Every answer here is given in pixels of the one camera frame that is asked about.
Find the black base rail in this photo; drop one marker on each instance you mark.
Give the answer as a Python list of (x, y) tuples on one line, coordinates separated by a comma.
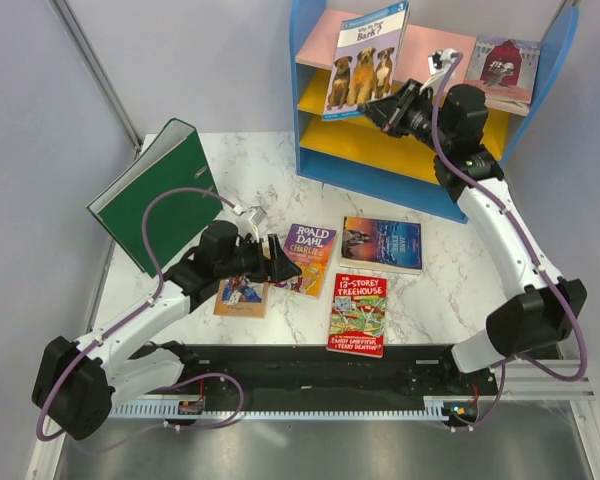
[(304, 377)]

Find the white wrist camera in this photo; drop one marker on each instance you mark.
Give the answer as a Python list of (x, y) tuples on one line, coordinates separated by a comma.
[(439, 64), (248, 220)]

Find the dogs bark book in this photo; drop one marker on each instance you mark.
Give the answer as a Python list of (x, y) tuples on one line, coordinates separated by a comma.
[(365, 58)]

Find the aluminium frame post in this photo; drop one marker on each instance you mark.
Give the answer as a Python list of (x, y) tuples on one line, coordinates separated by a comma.
[(72, 26)]

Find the grey red castle book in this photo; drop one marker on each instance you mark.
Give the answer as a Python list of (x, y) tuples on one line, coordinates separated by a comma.
[(505, 70)]

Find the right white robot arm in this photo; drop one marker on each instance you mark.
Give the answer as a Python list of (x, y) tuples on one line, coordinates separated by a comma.
[(541, 306)]

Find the Roald Dahl Charlie book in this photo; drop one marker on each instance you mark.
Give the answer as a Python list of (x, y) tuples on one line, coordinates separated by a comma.
[(310, 248)]

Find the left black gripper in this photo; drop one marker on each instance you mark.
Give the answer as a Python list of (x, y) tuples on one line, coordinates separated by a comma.
[(275, 270)]

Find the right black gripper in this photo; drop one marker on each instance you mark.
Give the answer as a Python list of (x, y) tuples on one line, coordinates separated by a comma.
[(389, 113)]

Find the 13-Storey Treehouse book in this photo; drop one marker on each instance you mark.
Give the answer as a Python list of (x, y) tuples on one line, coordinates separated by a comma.
[(357, 316)]

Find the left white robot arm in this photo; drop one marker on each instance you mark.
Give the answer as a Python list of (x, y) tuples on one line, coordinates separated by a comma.
[(79, 382)]

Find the blue shelf unit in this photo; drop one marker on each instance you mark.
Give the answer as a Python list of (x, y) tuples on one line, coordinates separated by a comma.
[(399, 166)]

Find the white slotted cable duct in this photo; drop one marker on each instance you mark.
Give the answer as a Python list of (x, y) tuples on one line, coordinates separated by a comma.
[(162, 407)]

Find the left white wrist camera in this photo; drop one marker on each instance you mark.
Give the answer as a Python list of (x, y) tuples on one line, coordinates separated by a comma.
[(248, 220)]

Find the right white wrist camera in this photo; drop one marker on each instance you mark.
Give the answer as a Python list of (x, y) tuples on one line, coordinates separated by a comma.
[(439, 64)]

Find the Jane Eyre book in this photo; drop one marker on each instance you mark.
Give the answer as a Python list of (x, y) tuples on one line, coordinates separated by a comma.
[(381, 245)]

